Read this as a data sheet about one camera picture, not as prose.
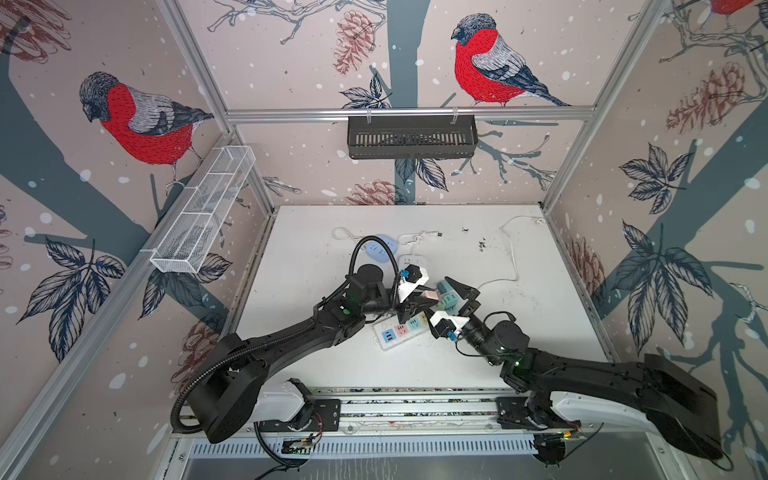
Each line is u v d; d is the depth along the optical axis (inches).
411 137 40.8
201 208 31.1
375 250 40.8
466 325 25.4
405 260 39.6
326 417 28.7
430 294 28.1
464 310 25.9
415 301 25.9
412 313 27.0
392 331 33.6
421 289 28.1
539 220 44.9
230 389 16.2
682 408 16.6
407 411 29.7
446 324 23.9
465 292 25.6
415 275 24.5
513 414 28.6
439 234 43.6
